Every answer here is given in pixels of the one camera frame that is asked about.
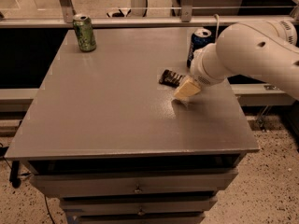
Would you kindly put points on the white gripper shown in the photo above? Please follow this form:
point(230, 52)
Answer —
point(200, 69)

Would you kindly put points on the black rxbar chocolate wrapper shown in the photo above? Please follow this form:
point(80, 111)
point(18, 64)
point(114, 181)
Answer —
point(170, 78)

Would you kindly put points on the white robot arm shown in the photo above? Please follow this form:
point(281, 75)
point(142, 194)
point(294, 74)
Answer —
point(263, 50)

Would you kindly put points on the blue pepsi can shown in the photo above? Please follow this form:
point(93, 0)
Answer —
point(200, 38)

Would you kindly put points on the green soda can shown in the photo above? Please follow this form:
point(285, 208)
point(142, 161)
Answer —
point(84, 32)

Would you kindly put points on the top grey drawer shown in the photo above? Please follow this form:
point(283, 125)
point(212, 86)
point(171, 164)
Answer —
point(134, 183)

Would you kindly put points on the grey drawer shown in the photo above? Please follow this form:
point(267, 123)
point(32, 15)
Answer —
point(177, 218)
point(139, 206)
point(134, 183)

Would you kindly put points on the grey drawer cabinet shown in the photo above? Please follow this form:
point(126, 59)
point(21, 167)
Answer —
point(105, 111)

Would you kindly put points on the middle grey drawer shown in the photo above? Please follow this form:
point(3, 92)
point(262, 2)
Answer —
point(139, 206)

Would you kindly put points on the grey metal railing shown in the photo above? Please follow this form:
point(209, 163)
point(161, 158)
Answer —
point(141, 13)

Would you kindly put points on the bottom grey drawer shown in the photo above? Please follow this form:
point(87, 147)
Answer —
point(177, 218)

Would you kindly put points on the metal bracket stand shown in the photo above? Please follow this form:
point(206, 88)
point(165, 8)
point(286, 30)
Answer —
point(264, 111)

